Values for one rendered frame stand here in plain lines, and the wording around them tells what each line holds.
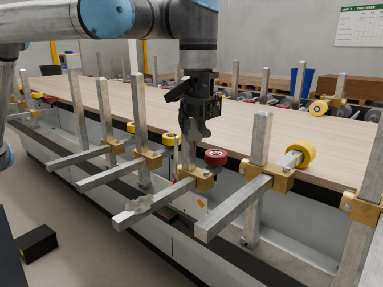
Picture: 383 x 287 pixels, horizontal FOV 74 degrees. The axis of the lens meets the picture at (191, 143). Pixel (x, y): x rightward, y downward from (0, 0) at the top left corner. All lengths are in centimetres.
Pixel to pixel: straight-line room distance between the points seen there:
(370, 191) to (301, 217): 39
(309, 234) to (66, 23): 92
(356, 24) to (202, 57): 746
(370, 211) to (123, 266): 144
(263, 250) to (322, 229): 23
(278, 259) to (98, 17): 74
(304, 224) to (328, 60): 734
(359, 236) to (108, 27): 66
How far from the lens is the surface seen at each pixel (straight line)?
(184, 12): 62
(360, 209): 64
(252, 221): 78
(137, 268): 175
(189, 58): 61
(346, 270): 74
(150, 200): 72
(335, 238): 97
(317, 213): 94
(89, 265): 185
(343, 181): 85
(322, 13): 829
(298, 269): 82
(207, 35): 61
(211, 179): 84
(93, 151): 116
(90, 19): 56
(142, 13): 58
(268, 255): 83
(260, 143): 66
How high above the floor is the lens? 127
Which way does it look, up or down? 21 degrees down
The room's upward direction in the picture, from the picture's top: straight up
